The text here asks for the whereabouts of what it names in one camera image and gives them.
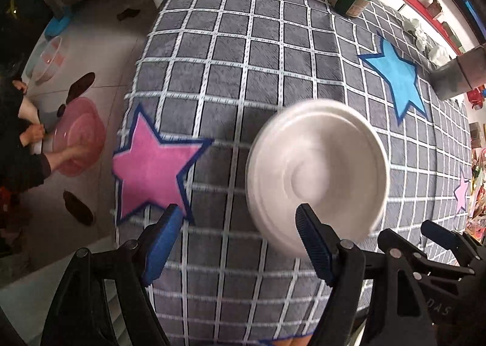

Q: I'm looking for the clear plastic basin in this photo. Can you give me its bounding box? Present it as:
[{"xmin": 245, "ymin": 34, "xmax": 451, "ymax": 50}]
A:
[{"xmin": 23, "ymin": 35, "xmax": 63, "ymax": 84}]

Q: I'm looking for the white plastic plate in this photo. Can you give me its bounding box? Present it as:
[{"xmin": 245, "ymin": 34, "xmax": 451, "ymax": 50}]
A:
[{"xmin": 245, "ymin": 98, "xmax": 391, "ymax": 257}]

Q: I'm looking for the pile of snack packets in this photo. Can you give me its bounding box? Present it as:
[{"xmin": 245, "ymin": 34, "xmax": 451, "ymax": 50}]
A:
[{"xmin": 470, "ymin": 148, "xmax": 486, "ymax": 240}]

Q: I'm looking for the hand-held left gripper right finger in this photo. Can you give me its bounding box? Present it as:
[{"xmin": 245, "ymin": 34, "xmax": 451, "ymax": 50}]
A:
[{"xmin": 295, "ymin": 203, "xmax": 435, "ymax": 346}]

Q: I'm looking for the dark slipper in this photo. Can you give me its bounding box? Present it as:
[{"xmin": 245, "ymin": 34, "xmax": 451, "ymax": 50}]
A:
[
  {"xmin": 66, "ymin": 72, "xmax": 95, "ymax": 103},
  {"xmin": 63, "ymin": 190, "xmax": 95, "ymax": 226},
  {"xmin": 116, "ymin": 8, "xmax": 143, "ymax": 22}
]

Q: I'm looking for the grey checked star tablecloth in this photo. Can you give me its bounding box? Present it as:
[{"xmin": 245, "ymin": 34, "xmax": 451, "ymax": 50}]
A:
[{"xmin": 110, "ymin": 0, "xmax": 473, "ymax": 346}]

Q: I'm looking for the pink plastic basin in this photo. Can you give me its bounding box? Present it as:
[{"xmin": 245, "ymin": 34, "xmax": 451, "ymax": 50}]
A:
[{"xmin": 47, "ymin": 97, "xmax": 107, "ymax": 177}]

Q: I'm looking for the crumpled white tissue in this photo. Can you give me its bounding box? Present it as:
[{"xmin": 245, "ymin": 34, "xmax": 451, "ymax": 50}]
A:
[{"xmin": 402, "ymin": 18, "xmax": 431, "ymax": 51}]

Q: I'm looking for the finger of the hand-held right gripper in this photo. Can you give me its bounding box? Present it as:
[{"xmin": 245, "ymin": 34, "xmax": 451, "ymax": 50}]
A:
[
  {"xmin": 378, "ymin": 229, "xmax": 475, "ymax": 282},
  {"xmin": 421, "ymin": 220, "xmax": 486, "ymax": 267}
]

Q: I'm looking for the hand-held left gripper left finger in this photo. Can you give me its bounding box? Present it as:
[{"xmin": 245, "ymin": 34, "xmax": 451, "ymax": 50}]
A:
[{"xmin": 40, "ymin": 203, "xmax": 185, "ymax": 346}]

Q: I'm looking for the white cloth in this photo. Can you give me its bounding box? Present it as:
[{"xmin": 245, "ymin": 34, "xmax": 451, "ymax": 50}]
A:
[{"xmin": 427, "ymin": 44, "xmax": 452, "ymax": 66}]

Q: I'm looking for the red edged shelf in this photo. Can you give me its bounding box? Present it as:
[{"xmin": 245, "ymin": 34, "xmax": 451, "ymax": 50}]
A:
[{"xmin": 380, "ymin": 0, "xmax": 466, "ymax": 54}]

